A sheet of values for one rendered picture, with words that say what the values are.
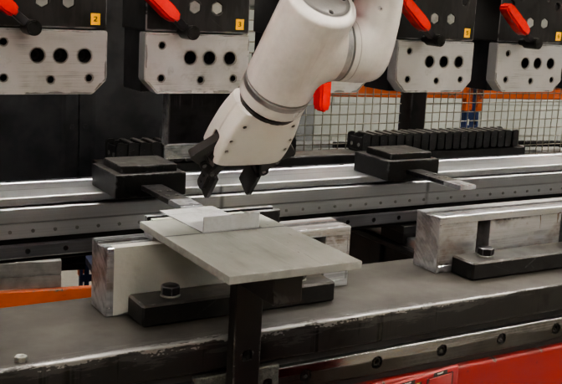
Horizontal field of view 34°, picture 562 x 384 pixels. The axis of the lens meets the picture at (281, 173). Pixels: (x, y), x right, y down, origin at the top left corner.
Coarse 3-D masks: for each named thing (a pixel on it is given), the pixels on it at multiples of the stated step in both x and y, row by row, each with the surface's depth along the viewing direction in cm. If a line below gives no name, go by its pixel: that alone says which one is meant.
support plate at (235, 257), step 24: (264, 216) 131; (168, 240) 116; (192, 240) 116; (216, 240) 116; (240, 240) 117; (264, 240) 118; (288, 240) 118; (312, 240) 119; (216, 264) 106; (240, 264) 107; (264, 264) 107; (288, 264) 108; (312, 264) 108; (336, 264) 109; (360, 264) 111
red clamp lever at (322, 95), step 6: (324, 84) 127; (330, 84) 128; (318, 90) 128; (324, 90) 127; (330, 90) 128; (318, 96) 128; (324, 96) 128; (318, 102) 128; (324, 102) 128; (318, 108) 128; (324, 108) 128
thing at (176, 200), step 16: (112, 160) 148; (128, 160) 149; (144, 160) 149; (160, 160) 150; (96, 176) 150; (112, 176) 143; (128, 176) 143; (144, 176) 144; (160, 176) 146; (176, 176) 147; (112, 192) 144; (128, 192) 144; (144, 192) 145; (160, 192) 140; (176, 192) 140; (176, 208) 133
